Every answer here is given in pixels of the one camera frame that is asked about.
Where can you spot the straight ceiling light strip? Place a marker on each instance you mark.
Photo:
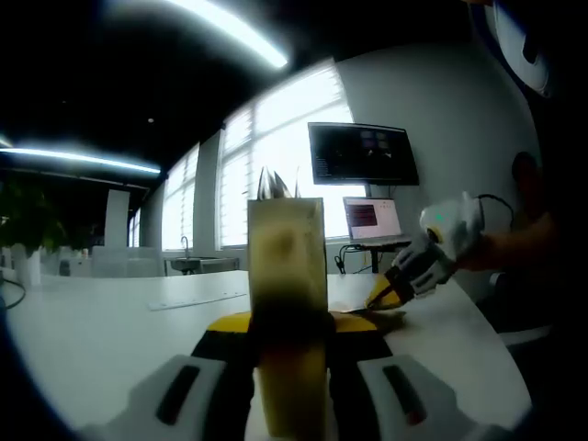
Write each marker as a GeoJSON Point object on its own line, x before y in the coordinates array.
{"type": "Point", "coordinates": [82, 158]}

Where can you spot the long curved ceiling light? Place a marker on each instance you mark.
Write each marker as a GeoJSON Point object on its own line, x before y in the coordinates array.
{"type": "Point", "coordinates": [229, 25]}

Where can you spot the metal sink with faucet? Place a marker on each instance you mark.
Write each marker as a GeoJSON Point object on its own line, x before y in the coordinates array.
{"type": "Point", "coordinates": [202, 264]}

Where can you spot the white chest device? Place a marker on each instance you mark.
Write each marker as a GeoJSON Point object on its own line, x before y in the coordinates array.
{"type": "Point", "coordinates": [519, 41]}

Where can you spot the person's right hand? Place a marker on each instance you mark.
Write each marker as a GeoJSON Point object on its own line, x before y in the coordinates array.
{"type": "Point", "coordinates": [482, 255]}

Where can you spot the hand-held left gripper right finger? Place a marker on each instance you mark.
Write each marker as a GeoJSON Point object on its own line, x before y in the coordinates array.
{"type": "Point", "coordinates": [363, 344]}

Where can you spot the white plant pot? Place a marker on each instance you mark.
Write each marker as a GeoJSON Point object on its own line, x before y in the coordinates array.
{"type": "Point", "coordinates": [27, 268]}

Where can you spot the single gold mask packet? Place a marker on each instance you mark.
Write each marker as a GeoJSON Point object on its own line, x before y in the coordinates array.
{"type": "Point", "coordinates": [351, 308]}

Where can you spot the gold paper bag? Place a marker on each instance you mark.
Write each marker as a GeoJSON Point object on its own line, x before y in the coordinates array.
{"type": "Point", "coordinates": [287, 257]}

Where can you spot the white low cabinet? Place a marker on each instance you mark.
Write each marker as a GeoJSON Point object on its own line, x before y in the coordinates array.
{"type": "Point", "coordinates": [128, 262]}

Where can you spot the green potted plant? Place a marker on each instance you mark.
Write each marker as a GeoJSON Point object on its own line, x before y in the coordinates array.
{"type": "Point", "coordinates": [32, 220]}

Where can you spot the white window blinds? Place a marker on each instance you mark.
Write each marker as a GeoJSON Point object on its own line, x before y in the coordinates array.
{"type": "Point", "coordinates": [275, 151]}

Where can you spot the bunch of mask packets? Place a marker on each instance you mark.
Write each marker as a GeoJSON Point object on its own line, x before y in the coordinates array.
{"type": "Point", "coordinates": [275, 186]}

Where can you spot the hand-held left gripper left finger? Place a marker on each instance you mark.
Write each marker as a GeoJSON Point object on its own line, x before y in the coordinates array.
{"type": "Point", "coordinates": [216, 340]}

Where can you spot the black wall monitor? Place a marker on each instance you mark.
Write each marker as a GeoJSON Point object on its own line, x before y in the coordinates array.
{"type": "Point", "coordinates": [363, 154]}

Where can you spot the white table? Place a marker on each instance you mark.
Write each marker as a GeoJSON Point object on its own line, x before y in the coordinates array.
{"type": "Point", "coordinates": [115, 331]}

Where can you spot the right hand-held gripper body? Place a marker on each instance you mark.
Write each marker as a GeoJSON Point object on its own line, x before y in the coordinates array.
{"type": "Point", "coordinates": [459, 220]}

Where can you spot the open laptop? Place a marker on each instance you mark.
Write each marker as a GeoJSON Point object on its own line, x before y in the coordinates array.
{"type": "Point", "coordinates": [372, 218]}

